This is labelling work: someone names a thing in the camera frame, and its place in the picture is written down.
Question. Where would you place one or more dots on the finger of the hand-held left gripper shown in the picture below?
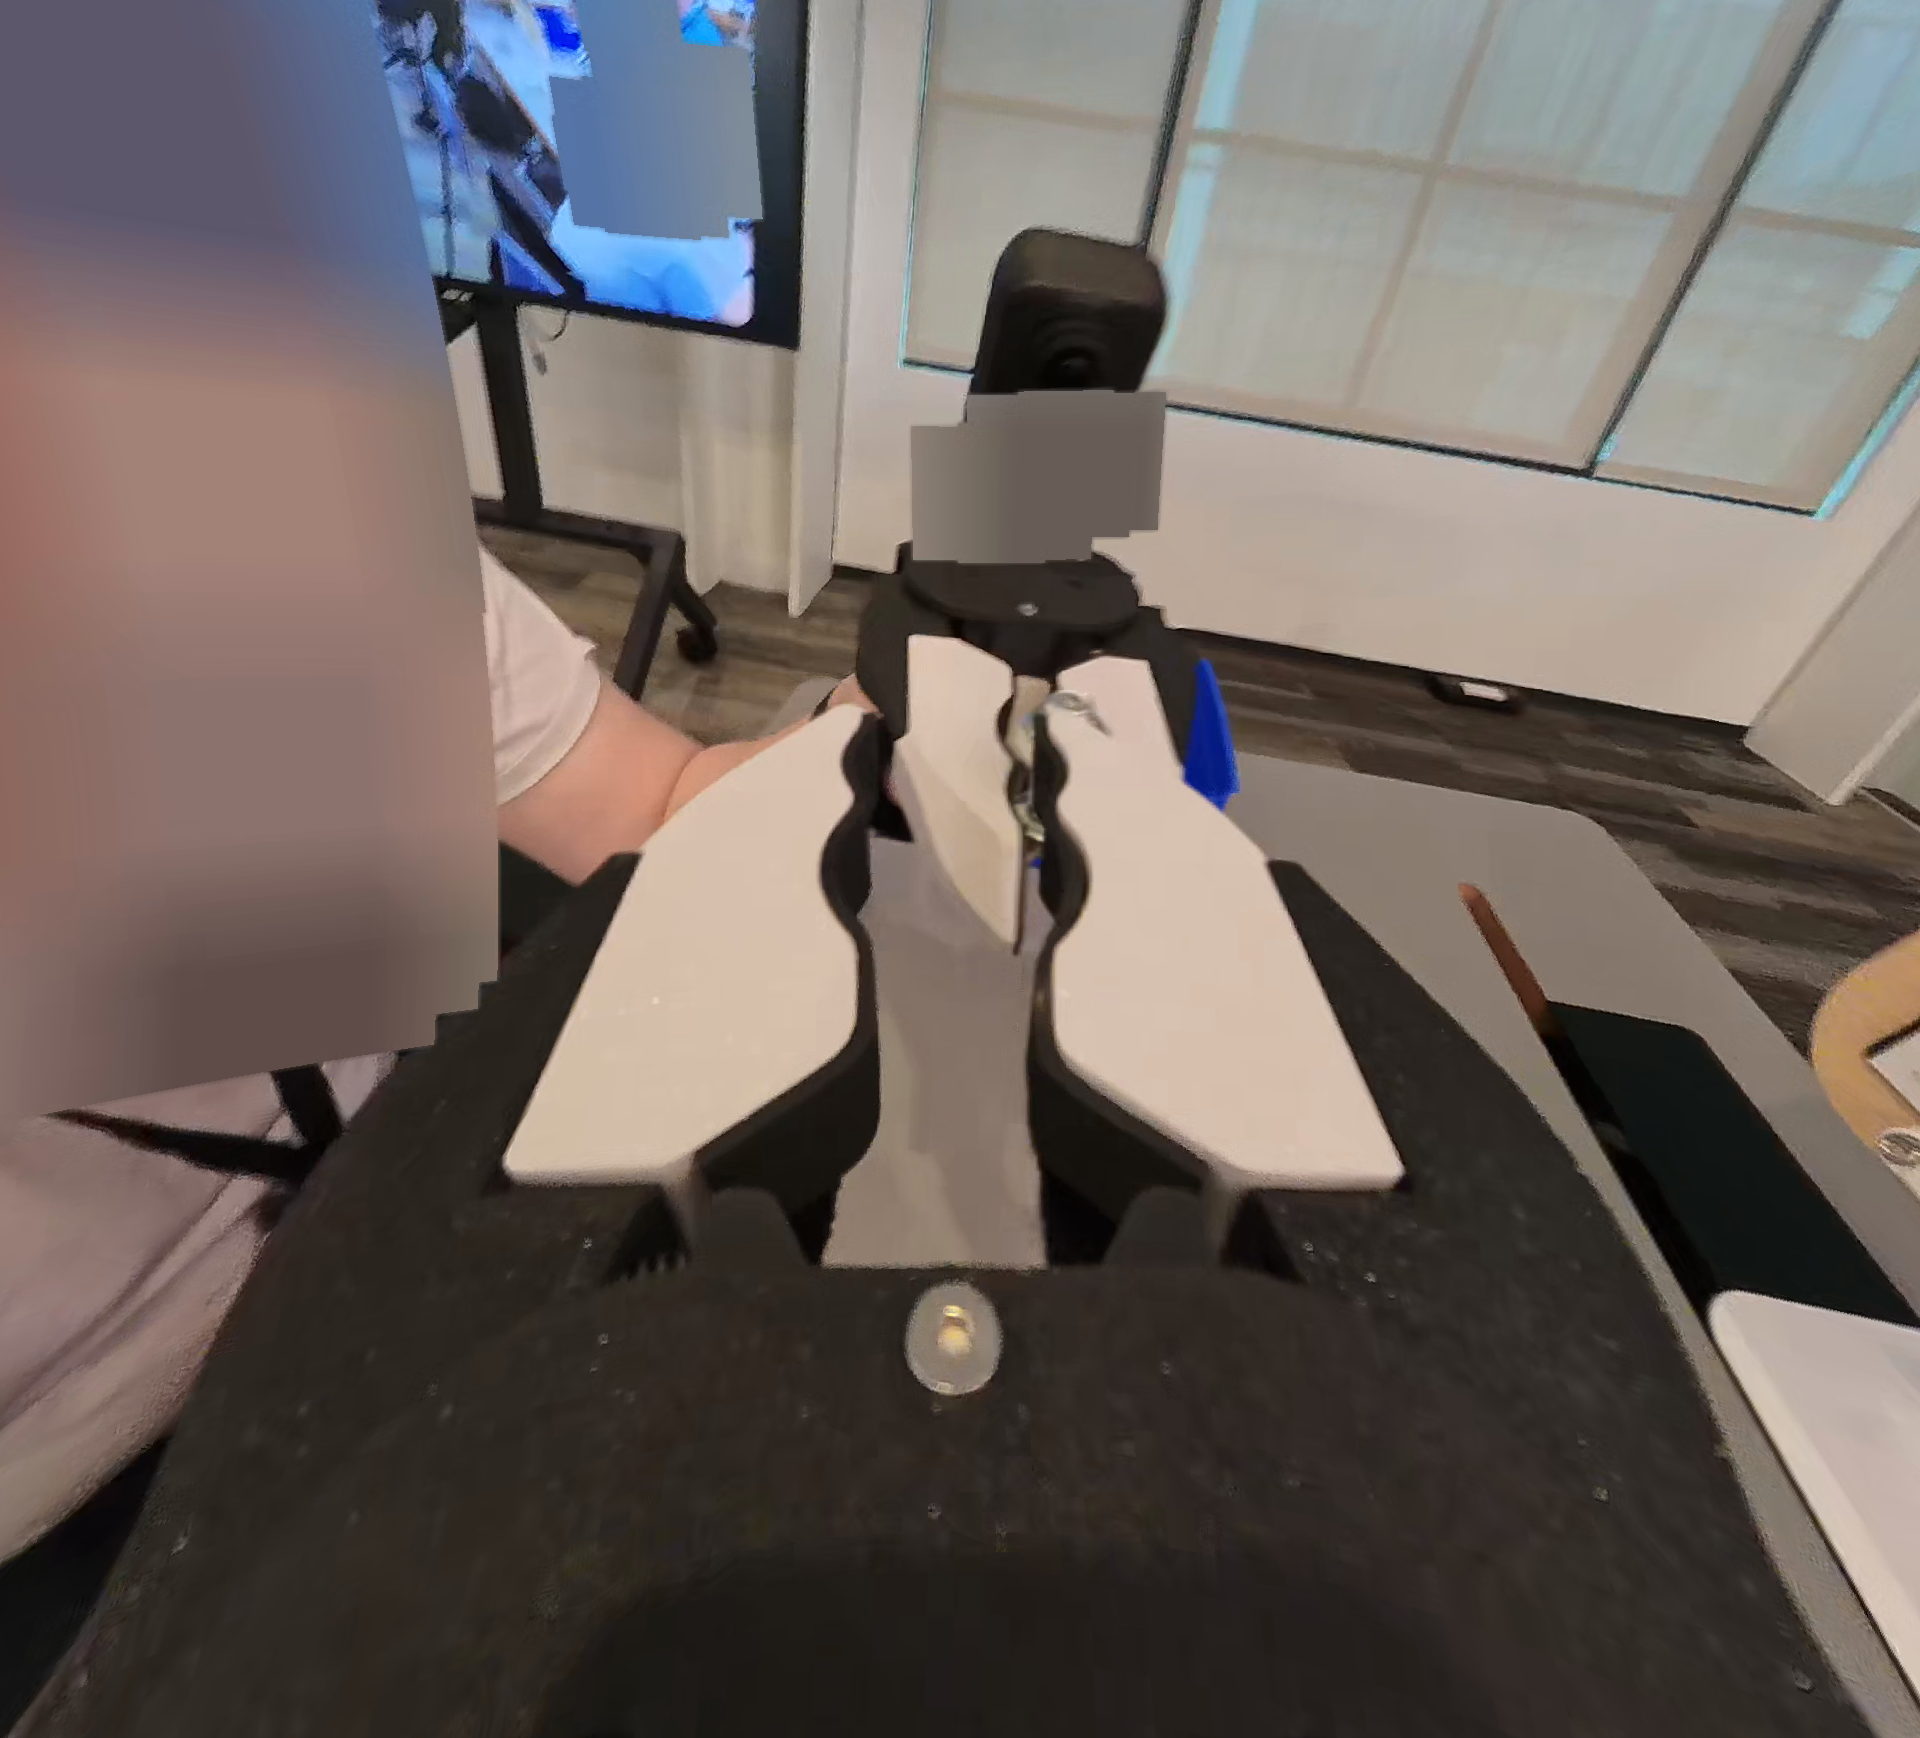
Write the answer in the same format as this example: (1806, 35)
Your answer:
(954, 764)
(1140, 718)

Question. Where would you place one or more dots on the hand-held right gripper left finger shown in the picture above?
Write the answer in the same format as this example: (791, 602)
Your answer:
(690, 988)

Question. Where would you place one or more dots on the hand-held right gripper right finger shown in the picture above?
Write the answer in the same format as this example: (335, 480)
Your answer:
(1217, 988)

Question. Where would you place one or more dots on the blue plastic bin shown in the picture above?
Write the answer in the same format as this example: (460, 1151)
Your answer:
(1212, 742)

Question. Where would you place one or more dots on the steel hex bolt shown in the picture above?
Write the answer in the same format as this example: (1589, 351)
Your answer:
(1026, 820)

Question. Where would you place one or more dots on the person's left forearm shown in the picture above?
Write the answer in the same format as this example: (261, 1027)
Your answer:
(765, 756)

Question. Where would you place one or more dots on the black floor box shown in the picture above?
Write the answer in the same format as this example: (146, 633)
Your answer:
(1470, 694)

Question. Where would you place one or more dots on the black rolling stand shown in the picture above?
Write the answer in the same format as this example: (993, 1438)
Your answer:
(511, 420)

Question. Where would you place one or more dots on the white framed glass window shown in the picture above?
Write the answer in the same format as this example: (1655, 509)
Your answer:
(1427, 119)

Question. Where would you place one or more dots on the printed instruction sheet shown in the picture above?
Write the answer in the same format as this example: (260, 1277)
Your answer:
(1899, 1042)

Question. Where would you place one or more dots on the white stand base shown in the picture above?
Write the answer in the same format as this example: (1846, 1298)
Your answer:
(1830, 1469)

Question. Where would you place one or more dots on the wall display screen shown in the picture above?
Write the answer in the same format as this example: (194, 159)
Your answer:
(451, 44)

